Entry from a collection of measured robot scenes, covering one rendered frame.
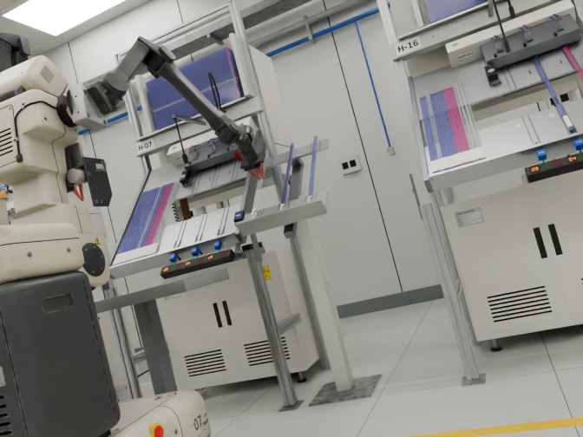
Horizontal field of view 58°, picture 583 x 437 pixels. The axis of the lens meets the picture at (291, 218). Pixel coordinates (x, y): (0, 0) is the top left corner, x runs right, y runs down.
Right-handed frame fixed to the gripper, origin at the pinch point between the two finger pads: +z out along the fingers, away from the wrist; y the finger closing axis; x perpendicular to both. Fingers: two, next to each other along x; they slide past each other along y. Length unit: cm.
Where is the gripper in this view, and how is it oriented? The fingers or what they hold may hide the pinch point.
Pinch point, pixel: (261, 176)
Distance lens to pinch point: 217.1
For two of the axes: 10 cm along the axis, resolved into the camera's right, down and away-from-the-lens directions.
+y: -9.2, 2.4, 3.1
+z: 3.8, 7.3, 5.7
